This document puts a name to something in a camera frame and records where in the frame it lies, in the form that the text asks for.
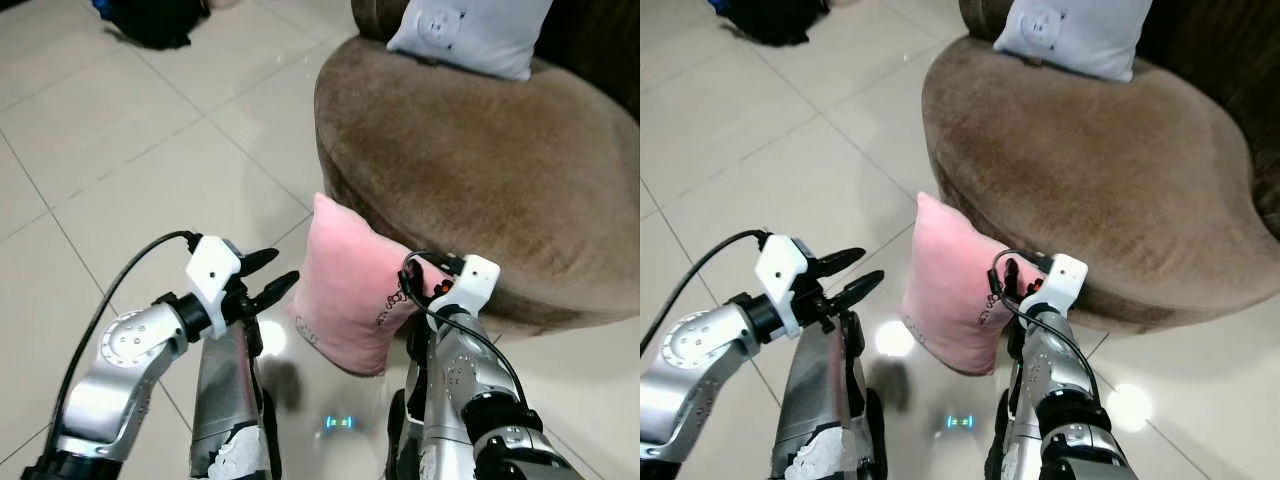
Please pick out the silver robot leg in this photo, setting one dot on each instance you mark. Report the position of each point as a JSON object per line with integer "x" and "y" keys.
{"x": 405, "y": 440}
{"x": 820, "y": 410}
{"x": 1000, "y": 445}
{"x": 228, "y": 400}

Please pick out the brown velvet sofa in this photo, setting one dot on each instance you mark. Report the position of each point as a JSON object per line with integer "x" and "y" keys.
{"x": 480, "y": 170}
{"x": 1090, "y": 170}

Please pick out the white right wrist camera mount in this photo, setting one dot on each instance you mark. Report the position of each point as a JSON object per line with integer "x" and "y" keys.
{"x": 477, "y": 282}
{"x": 1063, "y": 280}

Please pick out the white bear face pillow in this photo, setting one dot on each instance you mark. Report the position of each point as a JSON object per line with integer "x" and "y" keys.
{"x": 1075, "y": 35}
{"x": 470, "y": 35}

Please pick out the black bag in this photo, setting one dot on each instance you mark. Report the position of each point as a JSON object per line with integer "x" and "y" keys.
{"x": 155, "y": 20}
{"x": 770, "y": 18}

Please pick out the silver right robot leg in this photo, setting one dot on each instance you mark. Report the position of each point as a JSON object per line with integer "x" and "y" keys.
{"x": 405, "y": 440}
{"x": 1000, "y": 445}

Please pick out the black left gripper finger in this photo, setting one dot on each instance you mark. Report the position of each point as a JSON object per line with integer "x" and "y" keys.
{"x": 258, "y": 261}
{"x": 858, "y": 291}
{"x": 277, "y": 288}
{"x": 838, "y": 263}

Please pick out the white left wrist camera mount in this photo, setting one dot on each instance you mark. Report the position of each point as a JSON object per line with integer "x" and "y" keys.
{"x": 783, "y": 268}
{"x": 212, "y": 264}

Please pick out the pink plush pillow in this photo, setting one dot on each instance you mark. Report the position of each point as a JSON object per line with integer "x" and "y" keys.
{"x": 950, "y": 290}
{"x": 345, "y": 285}

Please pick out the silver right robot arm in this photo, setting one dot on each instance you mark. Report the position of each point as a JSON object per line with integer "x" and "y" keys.
{"x": 1050, "y": 385}
{"x": 470, "y": 385}

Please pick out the silver left robot leg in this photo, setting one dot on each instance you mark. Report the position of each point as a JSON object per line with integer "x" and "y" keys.
{"x": 820, "y": 410}
{"x": 228, "y": 400}

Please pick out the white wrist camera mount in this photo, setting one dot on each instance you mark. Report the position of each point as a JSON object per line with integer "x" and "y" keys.
{"x": 477, "y": 282}
{"x": 783, "y": 268}
{"x": 1063, "y": 280}
{"x": 212, "y": 264}

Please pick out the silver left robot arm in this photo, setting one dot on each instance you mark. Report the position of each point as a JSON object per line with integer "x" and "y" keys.
{"x": 690, "y": 375}
{"x": 118, "y": 372}

